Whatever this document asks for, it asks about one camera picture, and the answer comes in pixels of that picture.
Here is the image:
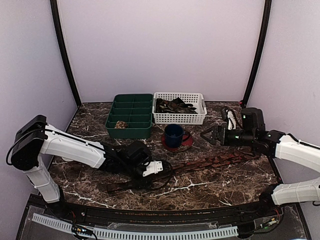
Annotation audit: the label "right black frame post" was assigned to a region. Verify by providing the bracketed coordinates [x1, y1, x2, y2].
[242, 0, 272, 108]

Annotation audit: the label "white cable duct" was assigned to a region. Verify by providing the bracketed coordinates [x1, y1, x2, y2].
[31, 213, 239, 240]

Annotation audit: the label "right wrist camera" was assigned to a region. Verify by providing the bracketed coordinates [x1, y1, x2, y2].
[220, 106, 266, 137]

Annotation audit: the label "rolled brown tie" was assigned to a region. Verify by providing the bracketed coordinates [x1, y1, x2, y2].
[114, 120, 129, 129]

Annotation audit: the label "black frame post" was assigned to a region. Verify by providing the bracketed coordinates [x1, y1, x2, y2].
[49, 0, 82, 107]
[242, 0, 272, 108]

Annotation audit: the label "camouflage ties pile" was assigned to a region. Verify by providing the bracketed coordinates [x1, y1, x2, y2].
[154, 97, 197, 114]

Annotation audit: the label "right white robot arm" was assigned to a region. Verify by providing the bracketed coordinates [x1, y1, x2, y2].
[200, 125, 320, 217]

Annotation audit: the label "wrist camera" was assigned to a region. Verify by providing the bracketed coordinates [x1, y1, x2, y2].
[220, 106, 266, 137]
[117, 140, 166, 179]

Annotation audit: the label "white plastic basket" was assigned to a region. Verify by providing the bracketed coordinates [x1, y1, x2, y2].
[152, 92, 207, 125]

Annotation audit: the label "brown red floral tie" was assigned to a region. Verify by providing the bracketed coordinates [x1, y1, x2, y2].
[106, 152, 260, 193]

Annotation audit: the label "black front rail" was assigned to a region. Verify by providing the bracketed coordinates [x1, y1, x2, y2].
[65, 202, 260, 224]

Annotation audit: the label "left black frame post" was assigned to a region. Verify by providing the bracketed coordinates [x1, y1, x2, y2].
[49, 0, 82, 107]

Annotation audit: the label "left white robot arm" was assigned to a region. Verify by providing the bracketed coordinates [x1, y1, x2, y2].
[5, 115, 163, 218]

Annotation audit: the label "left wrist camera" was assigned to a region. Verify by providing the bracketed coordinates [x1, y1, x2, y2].
[117, 140, 166, 179]

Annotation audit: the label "blue enamel mug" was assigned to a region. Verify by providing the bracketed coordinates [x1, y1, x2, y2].
[164, 124, 191, 148]

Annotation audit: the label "green compartment tray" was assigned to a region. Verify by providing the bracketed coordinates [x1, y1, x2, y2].
[105, 93, 153, 139]

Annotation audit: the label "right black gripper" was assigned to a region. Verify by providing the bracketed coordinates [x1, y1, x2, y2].
[201, 125, 257, 147]

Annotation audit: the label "red floral saucer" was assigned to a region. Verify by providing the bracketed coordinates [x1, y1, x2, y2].
[161, 131, 194, 153]

